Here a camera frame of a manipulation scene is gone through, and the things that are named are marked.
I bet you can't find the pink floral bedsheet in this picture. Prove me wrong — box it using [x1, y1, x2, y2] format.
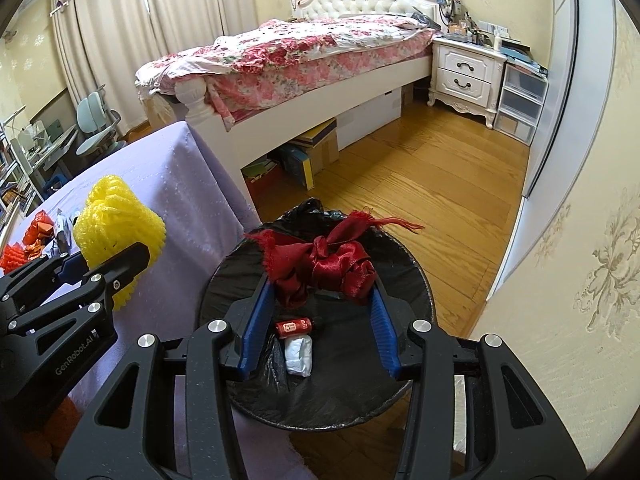
[207, 30, 435, 131]

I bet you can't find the dark blue box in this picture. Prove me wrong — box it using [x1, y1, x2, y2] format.
[280, 147, 317, 191]

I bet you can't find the yellow foam fruit net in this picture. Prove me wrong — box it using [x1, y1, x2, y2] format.
[73, 175, 167, 311]

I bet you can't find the black bag lined trash bin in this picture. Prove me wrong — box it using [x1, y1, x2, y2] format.
[198, 198, 435, 433]

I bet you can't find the white study desk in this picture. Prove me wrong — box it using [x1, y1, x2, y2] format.
[10, 120, 81, 196]

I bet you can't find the beige curtain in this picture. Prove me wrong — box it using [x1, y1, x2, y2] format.
[52, 0, 151, 131]
[145, 0, 261, 61]

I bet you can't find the dark red satin ribbon bow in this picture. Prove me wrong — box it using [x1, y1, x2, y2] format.
[243, 208, 426, 309]

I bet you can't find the clutter of small items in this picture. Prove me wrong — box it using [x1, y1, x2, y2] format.
[439, 0, 501, 45]

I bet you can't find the white storage box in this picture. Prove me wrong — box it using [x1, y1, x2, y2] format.
[337, 87, 403, 151]

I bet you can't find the red box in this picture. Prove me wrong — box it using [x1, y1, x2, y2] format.
[244, 160, 286, 201]

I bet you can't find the floral quilt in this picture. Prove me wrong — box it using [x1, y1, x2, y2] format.
[135, 16, 437, 103]

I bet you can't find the orange plastic bag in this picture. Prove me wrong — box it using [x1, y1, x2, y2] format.
[22, 211, 55, 242]

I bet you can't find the silver foil wrapper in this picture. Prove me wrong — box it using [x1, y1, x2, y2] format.
[50, 210, 81, 257]

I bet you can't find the orange paper roll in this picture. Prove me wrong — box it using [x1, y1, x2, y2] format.
[0, 239, 49, 275]

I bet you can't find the clear plastic drawer unit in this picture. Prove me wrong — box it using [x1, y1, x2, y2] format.
[492, 57, 549, 147]

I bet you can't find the white nightstand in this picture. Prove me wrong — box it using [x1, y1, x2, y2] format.
[426, 35, 508, 126]

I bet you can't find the cardboard box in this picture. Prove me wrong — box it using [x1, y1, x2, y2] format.
[295, 120, 341, 173]

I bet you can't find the purple tablecloth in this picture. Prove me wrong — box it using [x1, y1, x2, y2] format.
[0, 121, 321, 480]

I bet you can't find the crumpled white paper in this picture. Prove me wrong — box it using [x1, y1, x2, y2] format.
[284, 335, 316, 377]

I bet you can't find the small red cylinder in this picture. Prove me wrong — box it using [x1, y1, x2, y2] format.
[275, 316, 313, 337]

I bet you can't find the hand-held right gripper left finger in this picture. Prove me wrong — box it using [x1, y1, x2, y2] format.
[55, 280, 277, 480]

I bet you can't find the white sliding wardrobe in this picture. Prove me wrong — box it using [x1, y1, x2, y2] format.
[522, 0, 621, 303]

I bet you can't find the stack of books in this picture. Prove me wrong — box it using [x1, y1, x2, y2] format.
[500, 37, 547, 75]

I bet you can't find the light blue office chair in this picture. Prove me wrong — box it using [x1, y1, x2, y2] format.
[75, 84, 126, 158]

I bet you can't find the white desk lamp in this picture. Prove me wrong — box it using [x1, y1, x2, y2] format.
[0, 105, 27, 133]

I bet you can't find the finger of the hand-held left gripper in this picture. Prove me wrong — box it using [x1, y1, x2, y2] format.
[7, 241, 152, 337]
[0, 251, 89, 312]

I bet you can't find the white bookshelf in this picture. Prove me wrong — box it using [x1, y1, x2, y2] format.
[0, 125, 41, 216]

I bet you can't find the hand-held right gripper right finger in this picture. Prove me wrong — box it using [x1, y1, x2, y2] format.
[367, 282, 588, 480]

